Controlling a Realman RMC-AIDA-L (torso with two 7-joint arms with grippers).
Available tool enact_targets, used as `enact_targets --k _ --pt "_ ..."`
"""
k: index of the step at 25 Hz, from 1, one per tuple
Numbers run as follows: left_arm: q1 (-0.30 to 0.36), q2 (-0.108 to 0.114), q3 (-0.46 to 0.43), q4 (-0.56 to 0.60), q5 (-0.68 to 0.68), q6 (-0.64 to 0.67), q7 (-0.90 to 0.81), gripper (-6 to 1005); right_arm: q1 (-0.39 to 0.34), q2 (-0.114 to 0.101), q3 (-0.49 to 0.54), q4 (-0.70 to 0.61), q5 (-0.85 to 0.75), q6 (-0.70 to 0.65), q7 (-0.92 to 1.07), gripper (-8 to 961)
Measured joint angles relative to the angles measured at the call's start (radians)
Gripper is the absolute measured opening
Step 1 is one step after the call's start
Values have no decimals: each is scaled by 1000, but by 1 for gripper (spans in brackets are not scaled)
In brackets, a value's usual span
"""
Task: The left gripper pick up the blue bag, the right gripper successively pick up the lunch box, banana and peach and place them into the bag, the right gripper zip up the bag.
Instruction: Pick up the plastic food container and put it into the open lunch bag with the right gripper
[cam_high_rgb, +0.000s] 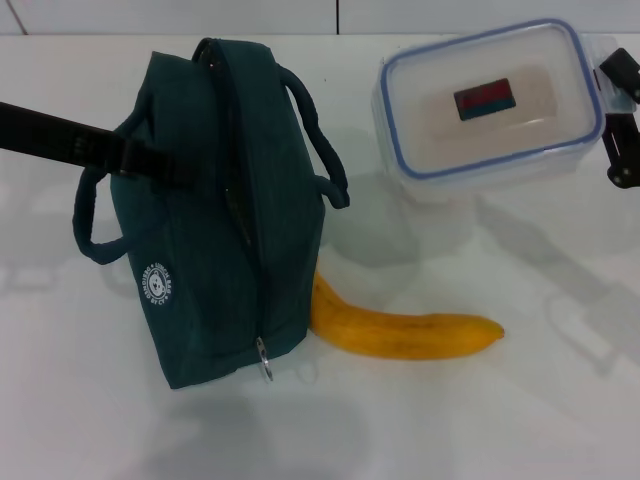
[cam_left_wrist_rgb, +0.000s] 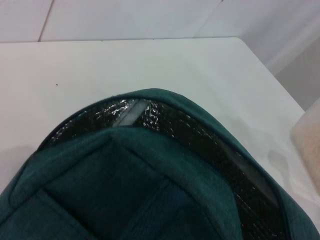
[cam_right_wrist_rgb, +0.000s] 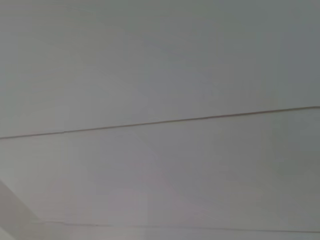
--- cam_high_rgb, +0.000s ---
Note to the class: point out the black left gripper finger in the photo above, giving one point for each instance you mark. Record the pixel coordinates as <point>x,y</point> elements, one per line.
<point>160,165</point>

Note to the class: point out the yellow banana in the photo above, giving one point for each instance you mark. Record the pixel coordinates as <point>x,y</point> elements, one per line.
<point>380,335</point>

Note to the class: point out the clear plastic food container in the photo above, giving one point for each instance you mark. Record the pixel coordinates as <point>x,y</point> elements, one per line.
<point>430,100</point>

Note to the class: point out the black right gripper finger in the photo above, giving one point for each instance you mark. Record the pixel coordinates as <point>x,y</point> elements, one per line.
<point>625,155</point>
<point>625,72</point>

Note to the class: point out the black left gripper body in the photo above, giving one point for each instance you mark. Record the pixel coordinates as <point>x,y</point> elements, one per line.
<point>55,135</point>

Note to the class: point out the dark teal insulated lunch bag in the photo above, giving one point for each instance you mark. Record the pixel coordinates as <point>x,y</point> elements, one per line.
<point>200,280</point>

